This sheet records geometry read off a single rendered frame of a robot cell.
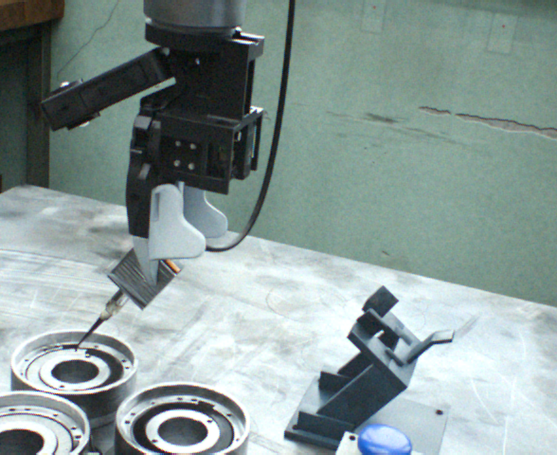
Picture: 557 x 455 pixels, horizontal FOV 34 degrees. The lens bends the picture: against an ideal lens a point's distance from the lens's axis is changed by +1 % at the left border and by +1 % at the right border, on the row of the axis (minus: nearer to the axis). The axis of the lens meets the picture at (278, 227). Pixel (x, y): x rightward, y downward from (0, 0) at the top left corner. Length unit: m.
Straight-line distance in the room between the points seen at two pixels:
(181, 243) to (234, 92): 0.13
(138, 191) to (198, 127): 0.07
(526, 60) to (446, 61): 0.18
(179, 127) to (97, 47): 1.85
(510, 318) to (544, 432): 0.22
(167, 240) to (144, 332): 0.22
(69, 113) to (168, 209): 0.11
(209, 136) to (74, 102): 0.11
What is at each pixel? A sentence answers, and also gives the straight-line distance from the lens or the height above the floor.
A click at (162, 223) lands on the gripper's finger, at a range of 0.71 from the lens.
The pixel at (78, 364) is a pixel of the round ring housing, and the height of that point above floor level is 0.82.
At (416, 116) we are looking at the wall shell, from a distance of 2.25.
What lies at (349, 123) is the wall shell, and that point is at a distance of 2.29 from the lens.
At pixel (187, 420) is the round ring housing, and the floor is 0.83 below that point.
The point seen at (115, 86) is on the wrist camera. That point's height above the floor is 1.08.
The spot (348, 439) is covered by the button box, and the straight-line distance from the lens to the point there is 0.72.
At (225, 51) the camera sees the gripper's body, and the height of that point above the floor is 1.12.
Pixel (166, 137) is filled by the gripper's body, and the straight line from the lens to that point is 0.69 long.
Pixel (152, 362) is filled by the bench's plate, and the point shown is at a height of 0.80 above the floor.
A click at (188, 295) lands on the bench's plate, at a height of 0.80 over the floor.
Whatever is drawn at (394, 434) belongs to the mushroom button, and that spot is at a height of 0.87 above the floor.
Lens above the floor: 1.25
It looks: 22 degrees down
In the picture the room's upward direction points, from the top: 7 degrees clockwise
